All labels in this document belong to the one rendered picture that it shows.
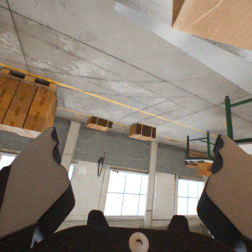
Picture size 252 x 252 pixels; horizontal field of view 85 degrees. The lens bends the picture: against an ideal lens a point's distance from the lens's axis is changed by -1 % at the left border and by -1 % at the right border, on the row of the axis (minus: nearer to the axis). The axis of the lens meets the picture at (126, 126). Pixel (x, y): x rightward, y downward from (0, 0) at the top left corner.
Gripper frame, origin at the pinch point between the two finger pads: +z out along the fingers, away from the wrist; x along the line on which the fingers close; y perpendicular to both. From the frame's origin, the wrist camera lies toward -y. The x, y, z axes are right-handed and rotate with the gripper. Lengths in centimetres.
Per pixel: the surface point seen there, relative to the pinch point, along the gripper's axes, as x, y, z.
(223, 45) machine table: 29, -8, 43
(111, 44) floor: -25, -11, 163
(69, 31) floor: -68, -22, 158
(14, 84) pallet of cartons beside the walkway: -192, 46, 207
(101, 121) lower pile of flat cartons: -85, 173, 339
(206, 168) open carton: 211, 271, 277
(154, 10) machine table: 4.8, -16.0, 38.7
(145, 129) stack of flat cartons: 42, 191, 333
